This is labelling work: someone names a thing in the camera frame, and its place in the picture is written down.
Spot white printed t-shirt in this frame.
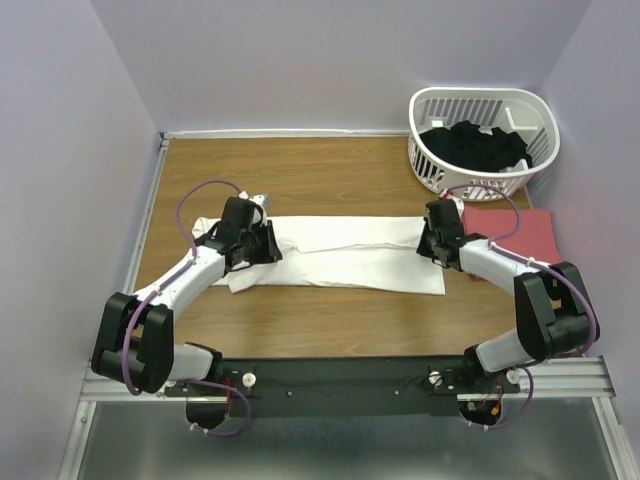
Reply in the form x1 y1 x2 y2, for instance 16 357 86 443
215 216 446 296

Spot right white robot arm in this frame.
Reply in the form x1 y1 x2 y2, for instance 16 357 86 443
416 199 600 392

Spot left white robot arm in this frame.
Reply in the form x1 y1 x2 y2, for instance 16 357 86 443
91 194 282 395

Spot folded red t-shirt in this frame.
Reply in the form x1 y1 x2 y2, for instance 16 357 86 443
461 206 563 291

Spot black clothes in basket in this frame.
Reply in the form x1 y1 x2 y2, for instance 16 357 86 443
419 120 533 173

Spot white plastic laundry basket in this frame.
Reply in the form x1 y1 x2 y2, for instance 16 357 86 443
408 87 560 202

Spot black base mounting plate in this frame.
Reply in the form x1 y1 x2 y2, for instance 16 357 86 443
165 355 520 428

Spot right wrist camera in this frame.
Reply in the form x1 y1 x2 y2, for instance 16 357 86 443
442 196 465 217

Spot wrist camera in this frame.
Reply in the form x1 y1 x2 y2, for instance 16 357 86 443
238 191 270 226
442 196 465 217

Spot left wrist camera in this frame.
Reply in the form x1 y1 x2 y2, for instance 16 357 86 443
238 191 270 226

